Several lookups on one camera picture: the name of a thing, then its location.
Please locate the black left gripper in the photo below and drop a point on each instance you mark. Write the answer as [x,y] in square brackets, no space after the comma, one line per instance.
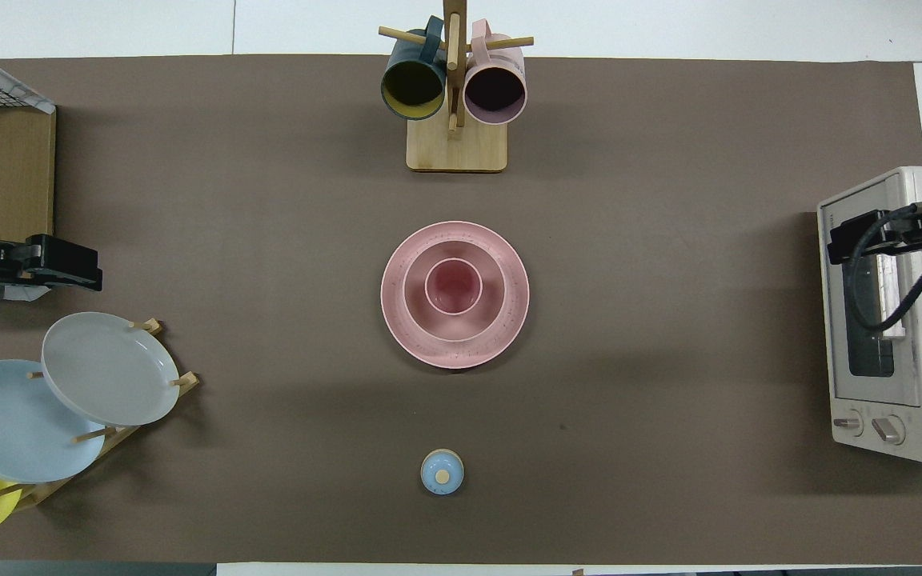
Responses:
[65,264]

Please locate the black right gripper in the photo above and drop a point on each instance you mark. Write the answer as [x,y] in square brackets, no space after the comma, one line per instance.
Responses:
[845,240]

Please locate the pink bowl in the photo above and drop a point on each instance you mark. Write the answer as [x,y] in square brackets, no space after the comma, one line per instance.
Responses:
[417,308]

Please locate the pink tumbler cup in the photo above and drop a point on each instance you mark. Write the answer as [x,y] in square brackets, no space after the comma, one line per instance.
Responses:
[453,288]

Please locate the grey plate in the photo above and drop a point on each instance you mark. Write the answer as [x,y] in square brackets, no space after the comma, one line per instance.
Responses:
[109,368]

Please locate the light blue plate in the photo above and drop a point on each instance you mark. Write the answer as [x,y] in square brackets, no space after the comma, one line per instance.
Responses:
[13,424]

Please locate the wooden plate rack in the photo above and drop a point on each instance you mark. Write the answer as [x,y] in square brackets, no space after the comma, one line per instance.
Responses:
[187,384]

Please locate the brown table mat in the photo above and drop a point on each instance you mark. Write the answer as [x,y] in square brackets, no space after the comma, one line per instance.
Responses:
[269,240]

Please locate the pink speckled plate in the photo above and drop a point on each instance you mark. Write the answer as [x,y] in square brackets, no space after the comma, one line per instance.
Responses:
[519,296]

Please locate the pink mug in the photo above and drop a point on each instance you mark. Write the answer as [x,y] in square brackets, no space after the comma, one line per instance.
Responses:
[495,92]

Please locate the dark green mug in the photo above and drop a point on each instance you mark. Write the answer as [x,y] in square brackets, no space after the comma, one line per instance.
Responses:
[413,84]

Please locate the wooden mug tree stand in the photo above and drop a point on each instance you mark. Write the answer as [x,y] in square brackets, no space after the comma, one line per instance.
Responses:
[457,152]

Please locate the small blue lidded jar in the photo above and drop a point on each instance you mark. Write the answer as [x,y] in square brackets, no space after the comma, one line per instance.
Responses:
[442,476]

